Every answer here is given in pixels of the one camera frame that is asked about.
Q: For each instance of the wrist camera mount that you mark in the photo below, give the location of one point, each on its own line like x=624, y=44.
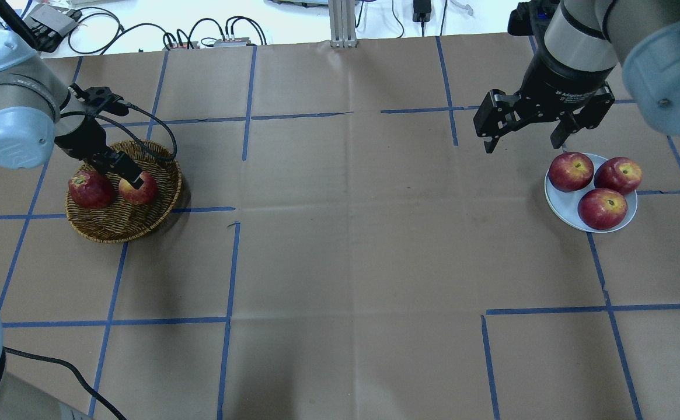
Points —
x=98, y=99
x=531, y=17

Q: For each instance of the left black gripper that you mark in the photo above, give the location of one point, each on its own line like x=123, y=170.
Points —
x=81, y=138

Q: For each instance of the yellow-red apple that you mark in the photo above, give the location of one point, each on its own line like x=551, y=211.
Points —
x=143, y=195

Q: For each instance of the black power adapter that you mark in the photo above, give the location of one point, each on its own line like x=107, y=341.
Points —
x=421, y=11

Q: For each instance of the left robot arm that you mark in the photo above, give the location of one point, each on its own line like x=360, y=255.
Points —
x=38, y=113

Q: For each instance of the plate apple back right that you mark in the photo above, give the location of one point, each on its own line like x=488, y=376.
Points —
x=619, y=174

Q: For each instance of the light blue plate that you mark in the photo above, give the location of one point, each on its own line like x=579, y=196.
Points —
x=564, y=205

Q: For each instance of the dark red basket apple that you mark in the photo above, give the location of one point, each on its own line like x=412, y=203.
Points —
x=90, y=189

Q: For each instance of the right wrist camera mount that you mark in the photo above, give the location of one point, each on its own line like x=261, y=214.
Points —
x=531, y=17

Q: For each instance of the plate apple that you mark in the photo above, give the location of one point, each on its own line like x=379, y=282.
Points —
x=619, y=174
x=571, y=171
x=602, y=209

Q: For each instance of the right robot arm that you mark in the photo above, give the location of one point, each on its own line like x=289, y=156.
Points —
x=577, y=46

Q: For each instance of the woven wicker basket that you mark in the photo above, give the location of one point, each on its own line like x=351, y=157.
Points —
x=122, y=221

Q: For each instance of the aluminium frame post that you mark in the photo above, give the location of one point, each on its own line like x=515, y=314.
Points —
x=342, y=24

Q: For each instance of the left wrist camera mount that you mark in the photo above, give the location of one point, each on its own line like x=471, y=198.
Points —
x=98, y=99

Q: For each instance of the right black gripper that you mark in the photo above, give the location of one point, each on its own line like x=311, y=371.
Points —
x=562, y=79

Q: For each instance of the plate apple front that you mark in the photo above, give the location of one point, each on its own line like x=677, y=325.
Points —
x=602, y=209

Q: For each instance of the plate apple back left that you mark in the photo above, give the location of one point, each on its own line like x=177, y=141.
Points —
x=571, y=171

